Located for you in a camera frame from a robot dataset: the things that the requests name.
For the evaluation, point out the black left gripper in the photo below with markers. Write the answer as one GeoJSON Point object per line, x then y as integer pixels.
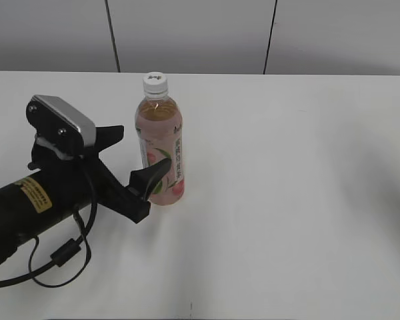
{"type": "Point", "coordinates": [86, 179]}

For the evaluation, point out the peach tea plastic bottle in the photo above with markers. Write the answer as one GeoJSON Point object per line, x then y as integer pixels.
{"type": "Point", "coordinates": [159, 123]}

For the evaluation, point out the white bottle cap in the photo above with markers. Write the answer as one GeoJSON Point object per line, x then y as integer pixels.
{"type": "Point", "coordinates": [155, 83]}

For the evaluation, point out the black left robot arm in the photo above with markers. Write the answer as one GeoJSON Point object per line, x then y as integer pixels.
{"type": "Point", "coordinates": [30, 206]}

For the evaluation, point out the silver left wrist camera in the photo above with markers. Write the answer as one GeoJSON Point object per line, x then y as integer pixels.
{"type": "Point", "coordinates": [61, 127]}

